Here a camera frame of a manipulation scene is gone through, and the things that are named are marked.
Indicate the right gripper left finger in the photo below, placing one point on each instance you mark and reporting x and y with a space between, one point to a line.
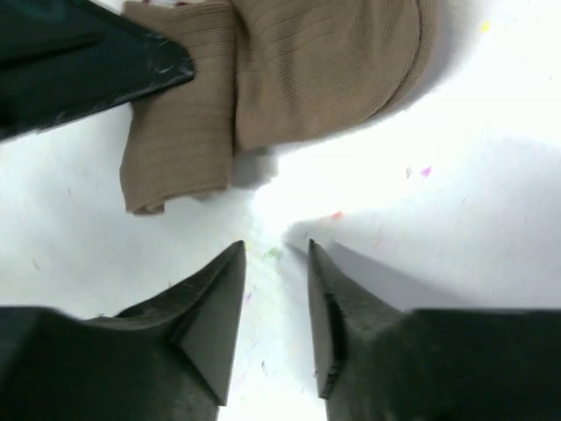
167 358

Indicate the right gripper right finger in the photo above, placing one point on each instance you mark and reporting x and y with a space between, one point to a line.
374 362

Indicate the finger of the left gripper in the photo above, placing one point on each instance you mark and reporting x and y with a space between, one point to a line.
66 60

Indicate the tan sock with maroon cuff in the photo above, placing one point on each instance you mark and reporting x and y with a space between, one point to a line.
266 73

